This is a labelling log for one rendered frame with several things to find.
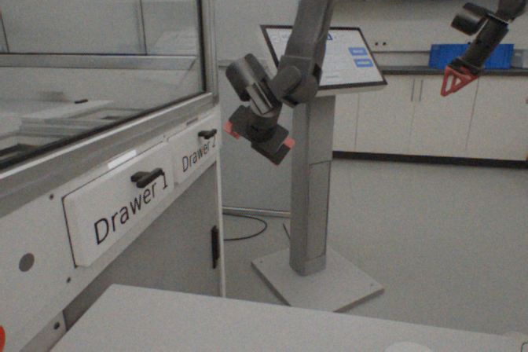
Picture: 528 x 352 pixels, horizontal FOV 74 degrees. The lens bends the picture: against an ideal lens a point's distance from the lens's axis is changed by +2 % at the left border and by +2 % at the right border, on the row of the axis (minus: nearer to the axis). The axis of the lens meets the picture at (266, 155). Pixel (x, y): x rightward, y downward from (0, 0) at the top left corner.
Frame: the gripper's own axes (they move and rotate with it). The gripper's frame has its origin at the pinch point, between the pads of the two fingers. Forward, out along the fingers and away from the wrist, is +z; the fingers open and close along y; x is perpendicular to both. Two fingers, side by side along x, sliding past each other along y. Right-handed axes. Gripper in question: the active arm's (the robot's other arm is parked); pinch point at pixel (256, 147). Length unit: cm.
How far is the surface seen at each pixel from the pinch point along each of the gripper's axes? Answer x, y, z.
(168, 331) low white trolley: -36.4, 9.1, -17.8
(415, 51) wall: 280, 34, 212
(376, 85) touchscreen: 73, 16, 47
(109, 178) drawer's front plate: -25.2, -12.2, -17.0
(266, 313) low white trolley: -27.2, 19.0, -17.0
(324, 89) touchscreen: 51, 0, 39
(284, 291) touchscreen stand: -11, 34, 100
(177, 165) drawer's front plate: -12.8, -12.5, 4.2
